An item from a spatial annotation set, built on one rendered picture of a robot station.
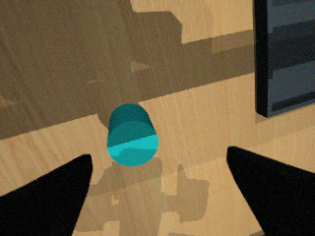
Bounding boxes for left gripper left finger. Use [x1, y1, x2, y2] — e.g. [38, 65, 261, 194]
[0, 154, 94, 236]

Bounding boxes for cyan cylinder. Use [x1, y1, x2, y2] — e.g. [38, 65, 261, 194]
[107, 103, 158, 166]

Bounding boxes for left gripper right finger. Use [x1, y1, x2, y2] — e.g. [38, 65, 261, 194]
[226, 147, 315, 236]

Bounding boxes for dark grey tray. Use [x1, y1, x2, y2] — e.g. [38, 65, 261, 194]
[254, 0, 315, 118]

